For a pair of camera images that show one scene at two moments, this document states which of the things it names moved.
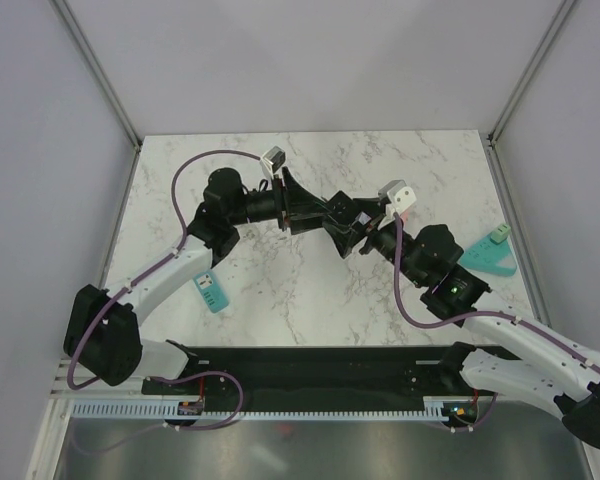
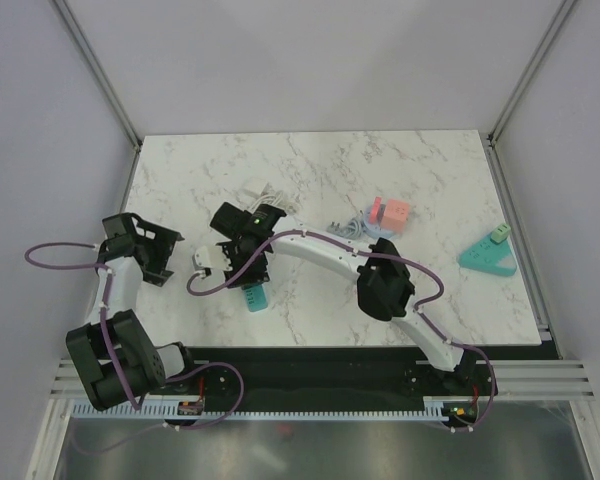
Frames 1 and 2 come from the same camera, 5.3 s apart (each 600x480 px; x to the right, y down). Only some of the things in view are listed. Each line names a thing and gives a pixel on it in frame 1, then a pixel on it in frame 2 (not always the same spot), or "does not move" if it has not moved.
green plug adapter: (499, 234) does not move
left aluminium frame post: (65, 11) does not move
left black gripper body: (280, 202) to (158, 251)
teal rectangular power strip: (211, 290) to (256, 298)
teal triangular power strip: (492, 258) does not move
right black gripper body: (383, 239) to (237, 255)
